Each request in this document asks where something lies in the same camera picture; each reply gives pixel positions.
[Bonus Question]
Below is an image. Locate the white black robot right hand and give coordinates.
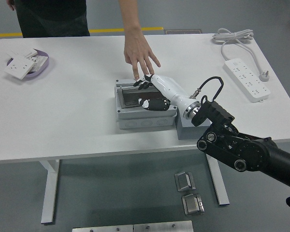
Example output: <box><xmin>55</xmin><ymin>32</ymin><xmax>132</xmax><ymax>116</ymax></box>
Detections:
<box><xmin>132</xmin><ymin>74</ymin><xmax>196</xmax><ymax>114</ymax></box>

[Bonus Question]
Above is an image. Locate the person's left hand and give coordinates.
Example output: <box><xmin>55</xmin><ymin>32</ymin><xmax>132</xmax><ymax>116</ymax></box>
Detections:
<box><xmin>124</xmin><ymin>26</ymin><xmax>161</xmax><ymax>80</ymax></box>

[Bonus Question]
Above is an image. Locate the grey junction box with lid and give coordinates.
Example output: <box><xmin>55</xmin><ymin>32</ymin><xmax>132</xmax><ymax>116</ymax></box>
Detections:
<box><xmin>115</xmin><ymin>77</ymin><xmax>177</xmax><ymax>130</ymax></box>

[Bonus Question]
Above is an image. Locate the grey cube with round hole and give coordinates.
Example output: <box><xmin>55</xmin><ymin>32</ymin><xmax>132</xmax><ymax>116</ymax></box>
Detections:
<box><xmin>175</xmin><ymin>106</ymin><xmax>211</xmax><ymax>140</ymax></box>

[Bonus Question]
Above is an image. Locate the yellow floor tape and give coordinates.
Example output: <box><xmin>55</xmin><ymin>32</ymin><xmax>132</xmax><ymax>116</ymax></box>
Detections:
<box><xmin>0</xmin><ymin>27</ymin><xmax>164</xmax><ymax>38</ymax></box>

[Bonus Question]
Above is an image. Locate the person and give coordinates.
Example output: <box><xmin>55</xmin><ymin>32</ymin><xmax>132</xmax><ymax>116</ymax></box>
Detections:
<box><xmin>14</xmin><ymin>0</ymin><xmax>90</xmax><ymax>38</ymax></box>

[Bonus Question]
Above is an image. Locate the brown floor cover plate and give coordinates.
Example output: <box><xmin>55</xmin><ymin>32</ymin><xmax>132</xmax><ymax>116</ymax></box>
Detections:
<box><xmin>164</xmin><ymin>29</ymin><xmax>203</xmax><ymax>35</ymax></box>

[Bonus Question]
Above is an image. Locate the small printed socket plate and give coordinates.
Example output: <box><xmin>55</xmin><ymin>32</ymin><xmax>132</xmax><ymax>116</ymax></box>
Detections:
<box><xmin>29</xmin><ymin>55</ymin><xmax>48</xmax><ymax>73</ymax></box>

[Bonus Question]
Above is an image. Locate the purple oval tray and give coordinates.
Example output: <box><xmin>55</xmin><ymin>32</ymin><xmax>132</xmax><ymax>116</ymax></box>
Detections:
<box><xmin>6</xmin><ymin>49</ymin><xmax>50</xmax><ymax>79</ymax></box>

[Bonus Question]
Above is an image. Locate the open metal floor block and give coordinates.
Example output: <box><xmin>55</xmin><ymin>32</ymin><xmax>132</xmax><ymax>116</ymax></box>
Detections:
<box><xmin>174</xmin><ymin>170</ymin><xmax>196</xmax><ymax>192</ymax></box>

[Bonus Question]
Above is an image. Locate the white table leg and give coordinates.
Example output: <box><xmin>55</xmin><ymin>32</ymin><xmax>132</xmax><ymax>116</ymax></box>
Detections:
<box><xmin>206</xmin><ymin>154</ymin><xmax>230</xmax><ymax>206</ymax></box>
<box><xmin>38</xmin><ymin>159</ymin><xmax>61</xmax><ymax>224</ymax></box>

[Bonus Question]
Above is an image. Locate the closed metal floor block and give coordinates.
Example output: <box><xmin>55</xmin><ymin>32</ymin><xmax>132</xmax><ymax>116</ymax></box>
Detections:
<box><xmin>182</xmin><ymin>193</ymin><xmax>205</xmax><ymax>216</ymax></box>

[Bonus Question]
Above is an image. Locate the white wall switch plate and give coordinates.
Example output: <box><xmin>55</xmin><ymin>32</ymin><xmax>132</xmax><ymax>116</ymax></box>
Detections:
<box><xmin>6</xmin><ymin>48</ymin><xmax>38</xmax><ymax>59</ymax></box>

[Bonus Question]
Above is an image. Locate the large white wall socket plate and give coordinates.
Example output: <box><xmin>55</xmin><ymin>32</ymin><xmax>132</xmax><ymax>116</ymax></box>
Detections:
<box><xmin>3</xmin><ymin>55</ymin><xmax>36</xmax><ymax>80</ymax></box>

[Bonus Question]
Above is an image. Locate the white power strip with cord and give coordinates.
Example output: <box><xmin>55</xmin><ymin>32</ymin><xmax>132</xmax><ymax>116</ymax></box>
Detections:
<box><xmin>212</xmin><ymin>28</ymin><xmax>271</xmax><ymax>104</ymax></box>

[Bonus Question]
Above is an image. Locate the metal base plate with screws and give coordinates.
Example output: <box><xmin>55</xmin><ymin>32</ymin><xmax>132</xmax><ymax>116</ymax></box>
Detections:
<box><xmin>133</xmin><ymin>220</ymin><xmax>194</xmax><ymax>232</ymax></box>

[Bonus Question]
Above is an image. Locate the long metal base plate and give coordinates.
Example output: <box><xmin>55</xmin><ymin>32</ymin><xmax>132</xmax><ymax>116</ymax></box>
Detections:
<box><xmin>72</xmin><ymin>224</ymin><xmax>134</xmax><ymax>232</ymax></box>

